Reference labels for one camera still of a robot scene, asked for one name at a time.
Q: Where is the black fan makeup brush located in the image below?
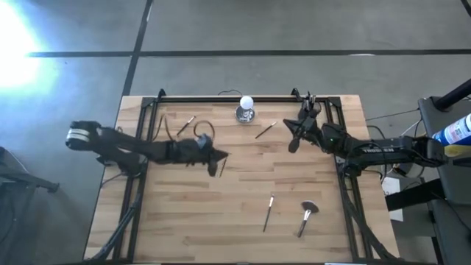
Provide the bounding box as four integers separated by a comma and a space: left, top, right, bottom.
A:
296, 200, 320, 239

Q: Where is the white paper sheet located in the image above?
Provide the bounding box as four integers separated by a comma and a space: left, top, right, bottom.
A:
381, 176, 405, 222

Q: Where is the black pole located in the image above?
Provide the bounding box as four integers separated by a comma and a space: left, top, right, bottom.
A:
433, 78, 471, 112

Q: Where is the chrome bulb stand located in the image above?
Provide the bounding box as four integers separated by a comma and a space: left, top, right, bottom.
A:
234, 105, 256, 124

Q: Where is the black pen near right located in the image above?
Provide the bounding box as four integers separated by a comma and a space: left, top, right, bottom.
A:
262, 194, 275, 233

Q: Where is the black side cart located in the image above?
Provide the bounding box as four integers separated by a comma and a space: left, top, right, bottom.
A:
417, 96, 471, 265

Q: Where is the black mesh pencil cup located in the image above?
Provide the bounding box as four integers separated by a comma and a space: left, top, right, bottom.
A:
300, 94, 322, 119

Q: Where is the grey round container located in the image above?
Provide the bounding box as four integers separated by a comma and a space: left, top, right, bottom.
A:
397, 161, 425, 180

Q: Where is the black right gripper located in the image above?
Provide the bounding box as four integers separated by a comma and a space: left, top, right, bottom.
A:
283, 116, 327, 155

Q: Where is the blue white spray can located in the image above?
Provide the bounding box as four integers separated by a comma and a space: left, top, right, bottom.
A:
432, 112, 471, 147

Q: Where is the black floor stand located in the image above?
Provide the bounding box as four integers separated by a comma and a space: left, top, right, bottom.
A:
0, 146, 60, 265

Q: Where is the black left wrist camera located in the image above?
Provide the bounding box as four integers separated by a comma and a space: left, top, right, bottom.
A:
196, 133, 213, 149

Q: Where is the yellow cloth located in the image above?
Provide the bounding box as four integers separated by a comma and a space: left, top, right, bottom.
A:
443, 144, 471, 158

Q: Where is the brown looped cable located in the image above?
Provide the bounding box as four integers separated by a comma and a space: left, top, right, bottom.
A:
193, 119, 216, 143

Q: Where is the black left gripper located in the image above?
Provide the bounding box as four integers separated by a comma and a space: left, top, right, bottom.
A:
166, 138, 230, 178

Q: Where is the white light bulb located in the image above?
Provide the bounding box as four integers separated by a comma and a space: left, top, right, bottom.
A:
238, 95, 255, 110

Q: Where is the brown curved cable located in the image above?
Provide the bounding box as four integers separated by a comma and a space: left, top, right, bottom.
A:
157, 113, 174, 143

